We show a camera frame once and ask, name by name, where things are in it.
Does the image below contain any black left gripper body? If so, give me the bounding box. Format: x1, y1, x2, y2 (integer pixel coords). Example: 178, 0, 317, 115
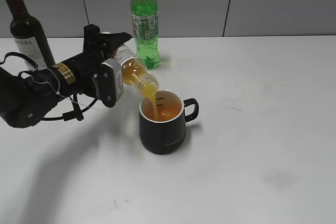
63, 24, 107, 97

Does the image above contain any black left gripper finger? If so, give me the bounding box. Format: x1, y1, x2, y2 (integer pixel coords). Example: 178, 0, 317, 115
99, 32, 132, 59

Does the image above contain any NFC orange juice bottle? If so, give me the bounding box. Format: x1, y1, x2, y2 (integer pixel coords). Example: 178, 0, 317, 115
113, 44, 159, 98

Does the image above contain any black ceramic mug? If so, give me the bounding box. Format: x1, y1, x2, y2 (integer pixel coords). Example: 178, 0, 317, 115
139, 90, 199, 155

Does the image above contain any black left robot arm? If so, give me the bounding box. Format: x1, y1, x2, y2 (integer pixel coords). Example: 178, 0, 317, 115
1, 25, 132, 129

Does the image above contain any white zip tie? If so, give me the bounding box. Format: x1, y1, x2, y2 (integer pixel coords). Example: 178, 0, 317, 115
18, 68, 99, 113

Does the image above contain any green plastic soda bottle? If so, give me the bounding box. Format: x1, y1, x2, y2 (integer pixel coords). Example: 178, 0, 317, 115
130, 0, 160, 69

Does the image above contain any dark red wine bottle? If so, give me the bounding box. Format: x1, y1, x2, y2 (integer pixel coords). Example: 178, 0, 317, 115
6, 0, 55, 71

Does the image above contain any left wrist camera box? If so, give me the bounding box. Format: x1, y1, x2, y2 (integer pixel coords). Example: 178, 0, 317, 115
92, 58, 123, 108

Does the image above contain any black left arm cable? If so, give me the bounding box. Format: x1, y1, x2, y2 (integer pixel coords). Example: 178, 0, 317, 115
0, 52, 99, 122

